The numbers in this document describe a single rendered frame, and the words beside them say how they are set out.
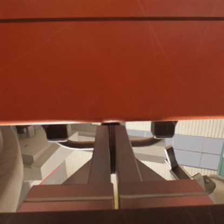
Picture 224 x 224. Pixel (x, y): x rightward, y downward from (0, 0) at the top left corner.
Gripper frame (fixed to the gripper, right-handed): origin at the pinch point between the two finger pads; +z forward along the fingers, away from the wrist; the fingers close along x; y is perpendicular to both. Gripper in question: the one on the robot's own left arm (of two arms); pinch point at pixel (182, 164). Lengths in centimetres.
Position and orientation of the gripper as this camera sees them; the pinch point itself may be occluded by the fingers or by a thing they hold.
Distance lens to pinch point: 54.3
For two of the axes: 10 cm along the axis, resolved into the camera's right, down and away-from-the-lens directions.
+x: -2.5, -3.8, 8.9
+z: -3.8, -8.1, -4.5
